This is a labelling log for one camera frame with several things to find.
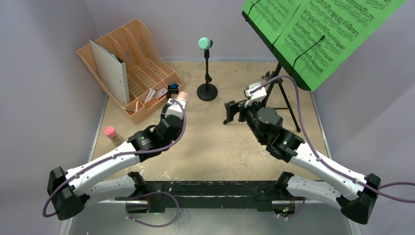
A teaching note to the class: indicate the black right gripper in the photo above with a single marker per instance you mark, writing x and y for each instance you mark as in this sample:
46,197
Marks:
235,109

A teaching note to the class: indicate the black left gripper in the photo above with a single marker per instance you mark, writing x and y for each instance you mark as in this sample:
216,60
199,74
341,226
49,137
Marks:
163,113

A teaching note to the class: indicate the pink toy microphone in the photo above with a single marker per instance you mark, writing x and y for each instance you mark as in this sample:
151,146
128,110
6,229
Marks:
183,96

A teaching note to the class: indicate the black mic stand with green mic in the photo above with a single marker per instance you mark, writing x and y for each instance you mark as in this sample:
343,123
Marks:
207,91

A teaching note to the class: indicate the mint green toy microphone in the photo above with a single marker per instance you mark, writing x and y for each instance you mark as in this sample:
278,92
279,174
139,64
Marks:
205,43

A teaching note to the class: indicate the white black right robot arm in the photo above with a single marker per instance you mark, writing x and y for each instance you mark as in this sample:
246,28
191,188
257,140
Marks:
338,186

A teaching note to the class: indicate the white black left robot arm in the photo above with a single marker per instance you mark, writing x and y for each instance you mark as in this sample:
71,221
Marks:
70,191

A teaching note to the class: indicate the blue small box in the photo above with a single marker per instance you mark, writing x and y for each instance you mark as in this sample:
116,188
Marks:
174,86

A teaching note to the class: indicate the red white staples box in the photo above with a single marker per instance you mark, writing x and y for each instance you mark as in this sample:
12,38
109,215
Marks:
161,93

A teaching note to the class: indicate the green capped marker middle slot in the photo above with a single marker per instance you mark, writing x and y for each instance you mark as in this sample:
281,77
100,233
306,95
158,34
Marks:
148,93

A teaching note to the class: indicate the orange plastic file organizer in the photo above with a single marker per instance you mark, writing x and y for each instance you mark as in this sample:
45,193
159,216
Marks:
145,69

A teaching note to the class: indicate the black tripod music stand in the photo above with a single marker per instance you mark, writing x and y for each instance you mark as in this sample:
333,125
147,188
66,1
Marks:
268,18

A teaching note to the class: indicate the grey binder folder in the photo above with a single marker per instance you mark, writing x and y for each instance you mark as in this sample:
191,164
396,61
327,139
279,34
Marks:
112,72

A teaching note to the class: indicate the pink capped bottle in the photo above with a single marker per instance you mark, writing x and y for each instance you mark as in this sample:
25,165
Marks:
113,135

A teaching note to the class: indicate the green sheet music paper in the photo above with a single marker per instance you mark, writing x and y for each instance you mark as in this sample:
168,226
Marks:
324,33

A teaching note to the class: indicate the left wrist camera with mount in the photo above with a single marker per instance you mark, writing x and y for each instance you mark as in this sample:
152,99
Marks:
175,108

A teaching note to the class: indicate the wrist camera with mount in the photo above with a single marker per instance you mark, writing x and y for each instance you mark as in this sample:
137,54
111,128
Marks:
175,108
255,92

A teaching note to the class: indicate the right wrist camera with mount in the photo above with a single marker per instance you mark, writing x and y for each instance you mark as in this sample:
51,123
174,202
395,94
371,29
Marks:
255,92

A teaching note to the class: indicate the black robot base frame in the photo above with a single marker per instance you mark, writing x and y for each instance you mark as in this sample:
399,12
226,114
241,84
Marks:
263,196

